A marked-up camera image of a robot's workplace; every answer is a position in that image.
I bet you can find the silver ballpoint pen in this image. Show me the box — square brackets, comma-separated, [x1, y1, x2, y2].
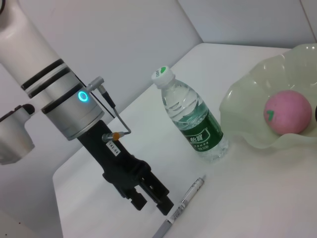
[152, 175, 208, 238]

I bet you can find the green glass fruit plate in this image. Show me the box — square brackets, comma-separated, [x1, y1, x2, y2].
[219, 42, 317, 150]

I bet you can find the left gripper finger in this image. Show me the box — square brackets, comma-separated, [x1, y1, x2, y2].
[137, 170, 174, 216]
[118, 182, 148, 212]

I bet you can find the pink peach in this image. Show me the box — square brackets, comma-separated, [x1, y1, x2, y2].
[263, 90, 313, 136]

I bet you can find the left gripper cable with connector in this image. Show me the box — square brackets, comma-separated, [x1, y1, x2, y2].
[86, 76, 132, 143]

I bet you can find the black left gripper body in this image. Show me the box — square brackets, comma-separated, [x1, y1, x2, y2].
[77, 119, 152, 193]

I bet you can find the clear bottle with green label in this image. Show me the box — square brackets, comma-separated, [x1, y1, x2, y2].
[151, 65, 230, 164]

